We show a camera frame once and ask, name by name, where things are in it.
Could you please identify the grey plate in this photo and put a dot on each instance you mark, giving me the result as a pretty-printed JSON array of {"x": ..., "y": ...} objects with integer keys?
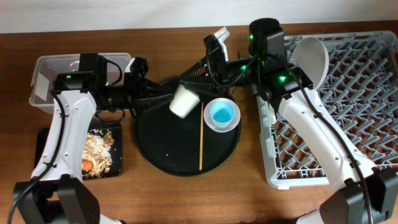
[{"x": 312, "y": 57}]

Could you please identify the round black serving tray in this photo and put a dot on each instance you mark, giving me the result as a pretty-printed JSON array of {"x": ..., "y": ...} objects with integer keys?
[{"x": 172, "y": 144}]

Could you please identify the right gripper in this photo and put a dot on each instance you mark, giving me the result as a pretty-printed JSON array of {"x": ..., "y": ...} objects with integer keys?
[{"x": 221, "y": 67}]

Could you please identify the small white bowl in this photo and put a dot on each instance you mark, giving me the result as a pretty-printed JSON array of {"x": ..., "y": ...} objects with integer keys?
[{"x": 209, "y": 122}]

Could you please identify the grey dishwasher rack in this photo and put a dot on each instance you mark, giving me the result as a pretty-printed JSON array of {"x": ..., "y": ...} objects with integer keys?
[{"x": 343, "y": 126}]

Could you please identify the blue plastic cup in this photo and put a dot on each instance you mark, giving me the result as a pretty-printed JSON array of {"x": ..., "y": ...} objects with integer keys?
[{"x": 222, "y": 113}]

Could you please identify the orange carrot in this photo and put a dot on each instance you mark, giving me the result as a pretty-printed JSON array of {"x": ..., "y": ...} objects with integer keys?
[{"x": 87, "y": 165}]

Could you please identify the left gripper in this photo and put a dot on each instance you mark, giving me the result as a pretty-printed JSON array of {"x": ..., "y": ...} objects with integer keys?
[{"x": 133, "y": 92}]

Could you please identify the white paper cup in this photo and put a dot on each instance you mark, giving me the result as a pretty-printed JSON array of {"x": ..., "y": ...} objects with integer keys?
[{"x": 184, "y": 101}]

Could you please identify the pile of white rice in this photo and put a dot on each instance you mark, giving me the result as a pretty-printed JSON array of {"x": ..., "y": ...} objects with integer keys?
[{"x": 95, "y": 148}]

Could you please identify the pile of peanut shells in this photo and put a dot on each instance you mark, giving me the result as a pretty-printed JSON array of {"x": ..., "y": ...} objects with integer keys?
[{"x": 100, "y": 169}]

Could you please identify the clear plastic bin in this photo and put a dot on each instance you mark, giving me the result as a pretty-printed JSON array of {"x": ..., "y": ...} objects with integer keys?
[{"x": 48, "y": 67}]

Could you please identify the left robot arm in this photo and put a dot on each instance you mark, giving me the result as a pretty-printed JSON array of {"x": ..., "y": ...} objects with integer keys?
[{"x": 55, "y": 192}]

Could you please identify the black rectangular tray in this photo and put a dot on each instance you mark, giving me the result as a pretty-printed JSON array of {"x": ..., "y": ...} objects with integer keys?
[{"x": 116, "y": 150}]

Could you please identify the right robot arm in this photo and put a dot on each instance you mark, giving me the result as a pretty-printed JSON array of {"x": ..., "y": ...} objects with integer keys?
[{"x": 362, "y": 193}]

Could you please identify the brown walnut piece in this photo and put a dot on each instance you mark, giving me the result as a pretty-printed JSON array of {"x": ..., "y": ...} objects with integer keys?
[{"x": 108, "y": 139}]

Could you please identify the wooden chopstick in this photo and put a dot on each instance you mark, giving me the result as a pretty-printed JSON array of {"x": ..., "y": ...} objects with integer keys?
[{"x": 201, "y": 136}]

